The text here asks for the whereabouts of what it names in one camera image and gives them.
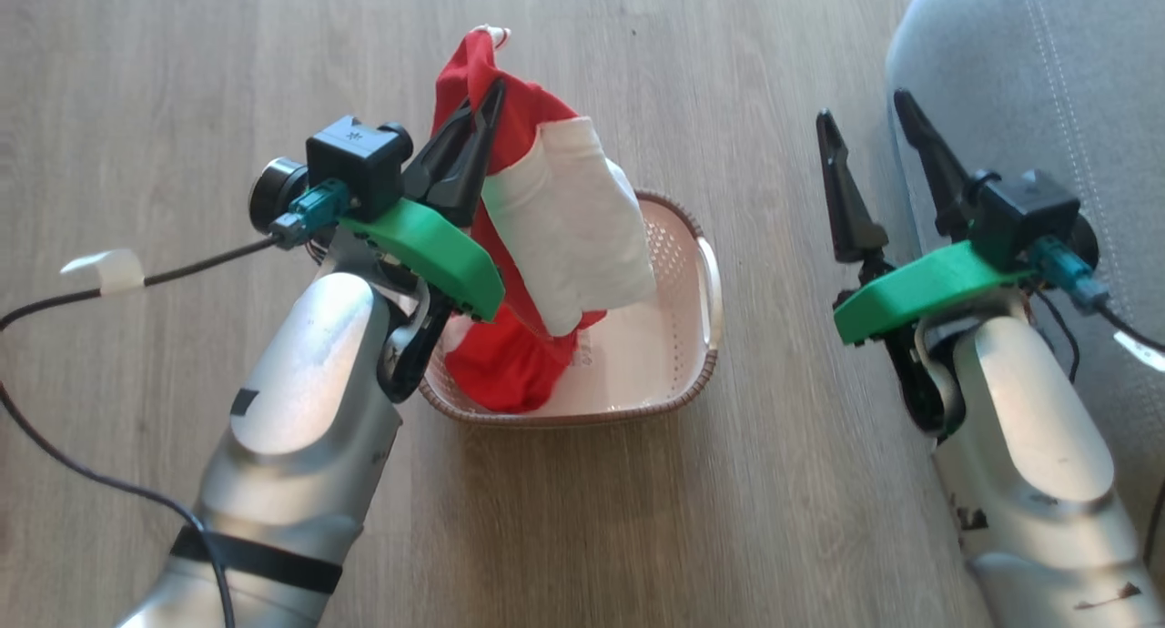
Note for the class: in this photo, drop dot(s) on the red and white garment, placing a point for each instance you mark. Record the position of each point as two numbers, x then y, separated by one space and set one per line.
569 218

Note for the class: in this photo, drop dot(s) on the grey fabric sofa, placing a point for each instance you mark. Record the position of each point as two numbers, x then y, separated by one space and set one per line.
1028 73

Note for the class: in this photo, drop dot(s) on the teal right camera connector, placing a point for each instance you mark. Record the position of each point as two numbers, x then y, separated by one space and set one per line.
1074 278

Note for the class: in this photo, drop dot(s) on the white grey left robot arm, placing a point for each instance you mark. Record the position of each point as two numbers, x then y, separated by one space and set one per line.
291 400

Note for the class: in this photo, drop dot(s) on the printed label sticker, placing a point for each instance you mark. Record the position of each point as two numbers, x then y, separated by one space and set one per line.
584 353

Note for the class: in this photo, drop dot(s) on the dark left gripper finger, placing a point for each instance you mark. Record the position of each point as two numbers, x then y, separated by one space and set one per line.
473 168
437 159

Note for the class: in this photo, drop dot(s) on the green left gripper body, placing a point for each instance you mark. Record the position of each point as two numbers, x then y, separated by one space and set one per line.
441 250

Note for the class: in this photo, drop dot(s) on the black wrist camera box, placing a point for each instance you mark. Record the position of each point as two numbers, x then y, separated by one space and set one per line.
350 159
1024 209

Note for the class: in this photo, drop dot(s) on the cream basket with brown rim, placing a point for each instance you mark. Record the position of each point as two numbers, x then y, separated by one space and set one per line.
655 346

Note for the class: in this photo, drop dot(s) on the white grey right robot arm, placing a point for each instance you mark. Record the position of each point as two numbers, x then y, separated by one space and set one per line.
1038 446

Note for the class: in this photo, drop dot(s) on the teal camera connector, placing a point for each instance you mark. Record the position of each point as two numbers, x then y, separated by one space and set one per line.
314 211
1074 278

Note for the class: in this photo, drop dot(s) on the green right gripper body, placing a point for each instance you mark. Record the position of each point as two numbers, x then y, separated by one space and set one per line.
919 287

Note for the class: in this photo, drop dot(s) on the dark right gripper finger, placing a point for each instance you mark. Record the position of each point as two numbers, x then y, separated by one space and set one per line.
846 200
937 168

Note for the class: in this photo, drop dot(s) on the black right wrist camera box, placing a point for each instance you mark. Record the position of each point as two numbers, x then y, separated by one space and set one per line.
1024 209

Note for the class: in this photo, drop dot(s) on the teal left camera connector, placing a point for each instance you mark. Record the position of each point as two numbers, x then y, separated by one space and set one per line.
314 211

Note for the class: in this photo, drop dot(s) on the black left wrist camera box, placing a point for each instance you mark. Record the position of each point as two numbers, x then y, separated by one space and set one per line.
350 159

